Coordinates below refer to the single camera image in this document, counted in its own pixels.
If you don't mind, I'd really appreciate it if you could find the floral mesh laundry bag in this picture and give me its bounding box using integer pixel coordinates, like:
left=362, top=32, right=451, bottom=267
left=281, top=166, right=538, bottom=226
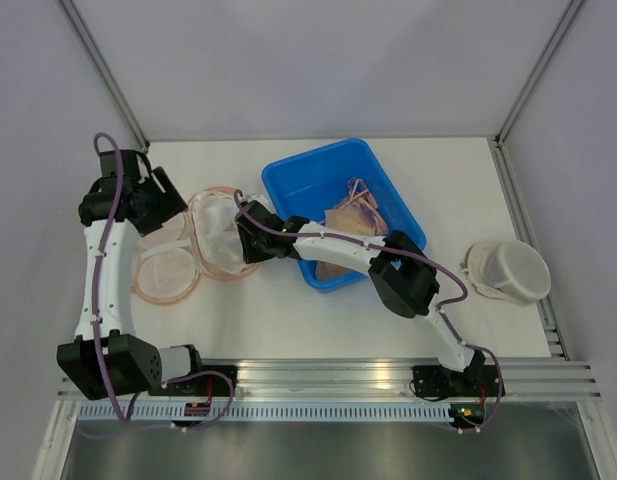
left=131, top=186, right=258, bottom=305

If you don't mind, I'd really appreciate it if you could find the white mesh laundry bag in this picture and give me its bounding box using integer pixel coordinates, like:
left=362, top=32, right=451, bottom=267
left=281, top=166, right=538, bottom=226
left=462, top=240, right=552, bottom=306

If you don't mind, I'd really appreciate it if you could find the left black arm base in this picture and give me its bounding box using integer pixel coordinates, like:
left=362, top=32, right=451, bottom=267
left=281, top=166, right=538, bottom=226
left=148, top=364, right=238, bottom=399

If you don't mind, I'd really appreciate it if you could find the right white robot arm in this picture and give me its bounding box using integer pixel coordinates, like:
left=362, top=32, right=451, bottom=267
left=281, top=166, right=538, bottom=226
left=234, top=190, right=489, bottom=395

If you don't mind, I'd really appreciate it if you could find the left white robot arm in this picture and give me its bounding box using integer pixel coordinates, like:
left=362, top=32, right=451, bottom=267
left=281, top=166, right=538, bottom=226
left=56, top=150, right=206, bottom=400

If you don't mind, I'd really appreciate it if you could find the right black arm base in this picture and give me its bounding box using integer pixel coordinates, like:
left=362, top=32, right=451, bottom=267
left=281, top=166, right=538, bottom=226
left=409, top=365, right=505, bottom=401

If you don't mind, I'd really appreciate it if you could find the beige bra in bin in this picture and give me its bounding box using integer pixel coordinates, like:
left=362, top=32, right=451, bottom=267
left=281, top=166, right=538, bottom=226
left=315, top=177, right=390, bottom=284

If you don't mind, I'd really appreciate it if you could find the blue plastic bin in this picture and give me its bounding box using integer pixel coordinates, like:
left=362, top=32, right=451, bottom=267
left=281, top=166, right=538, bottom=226
left=260, top=137, right=428, bottom=294

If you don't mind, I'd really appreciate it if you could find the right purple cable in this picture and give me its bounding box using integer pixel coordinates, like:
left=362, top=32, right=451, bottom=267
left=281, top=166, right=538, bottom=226
left=232, top=188, right=505, bottom=435

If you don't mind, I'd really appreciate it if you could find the purple cable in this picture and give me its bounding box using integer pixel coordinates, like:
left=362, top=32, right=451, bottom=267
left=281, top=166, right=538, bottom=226
left=77, top=132, right=235, bottom=440
left=232, top=188, right=505, bottom=435

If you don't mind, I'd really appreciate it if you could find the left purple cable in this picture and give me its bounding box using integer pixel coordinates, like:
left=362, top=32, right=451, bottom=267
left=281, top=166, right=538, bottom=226
left=77, top=132, right=235, bottom=440

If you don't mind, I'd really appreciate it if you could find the white slotted cable duct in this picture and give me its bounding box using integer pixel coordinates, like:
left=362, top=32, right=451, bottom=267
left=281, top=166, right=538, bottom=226
left=77, top=403, right=452, bottom=422

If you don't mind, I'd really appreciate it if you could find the aluminium mounting rail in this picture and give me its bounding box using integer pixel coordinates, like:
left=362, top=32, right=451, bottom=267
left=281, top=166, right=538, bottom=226
left=203, top=358, right=601, bottom=402

